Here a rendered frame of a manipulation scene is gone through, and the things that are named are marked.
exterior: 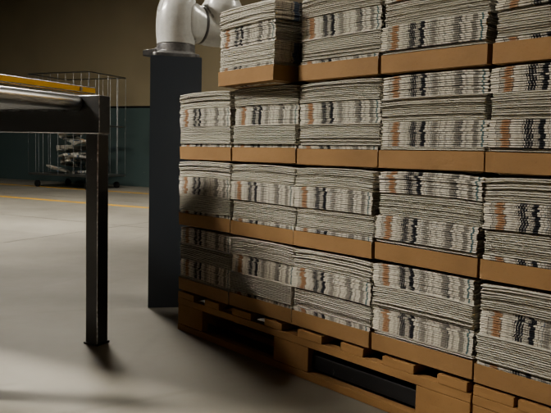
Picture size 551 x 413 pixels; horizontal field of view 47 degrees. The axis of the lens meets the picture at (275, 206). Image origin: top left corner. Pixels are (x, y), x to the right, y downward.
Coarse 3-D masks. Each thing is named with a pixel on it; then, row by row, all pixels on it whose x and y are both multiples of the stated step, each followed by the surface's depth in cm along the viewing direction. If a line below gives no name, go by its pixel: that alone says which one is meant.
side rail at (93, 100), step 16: (80, 96) 202; (96, 96) 199; (0, 112) 218; (16, 112) 214; (32, 112) 211; (48, 112) 208; (64, 112) 205; (80, 112) 202; (96, 112) 199; (0, 128) 218; (16, 128) 215; (32, 128) 212; (48, 128) 208; (64, 128) 206; (80, 128) 203; (96, 128) 200
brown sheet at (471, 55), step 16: (448, 48) 142; (464, 48) 139; (480, 48) 136; (384, 64) 156; (400, 64) 152; (416, 64) 149; (432, 64) 145; (448, 64) 142; (464, 64) 139; (480, 64) 136
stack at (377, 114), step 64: (192, 128) 216; (256, 128) 192; (320, 128) 173; (384, 128) 157; (448, 128) 144; (192, 192) 217; (256, 192) 192; (320, 192) 173; (384, 192) 157; (448, 192) 144; (192, 256) 220; (256, 256) 194; (320, 256) 175; (192, 320) 220; (256, 320) 197; (384, 320) 159; (448, 320) 145; (320, 384) 176; (448, 384) 145
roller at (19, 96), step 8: (0, 88) 174; (8, 88) 176; (16, 88) 179; (24, 88) 182; (0, 96) 173; (8, 96) 176; (16, 96) 178; (24, 96) 180; (32, 96) 183; (40, 96) 186; (48, 96) 189; (56, 96) 191; (64, 96) 195; (72, 96) 198; (8, 104) 178; (16, 104) 180; (24, 104) 182; (32, 104) 184; (40, 104) 187; (48, 104) 189; (56, 104) 192; (64, 104) 194; (72, 104) 197; (80, 104) 200
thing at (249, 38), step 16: (272, 0) 176; (224, 16) 196; (240, 16) 188; (256, 16) 182; (272, 16) 176; (288, 16) 177; (224, 32) 196; (240, 32) 189; (256, 32) 183; (272, 32) 177; (288, 32) 179; (224, 48) 199; (240, 48) 190; (256, 48) 183; (272, 48) 178; (288, 48) 179; (224, 64) 197; (240, 64) 190; (256, 64) 183; (288, 64) 180; (272, 80) 178
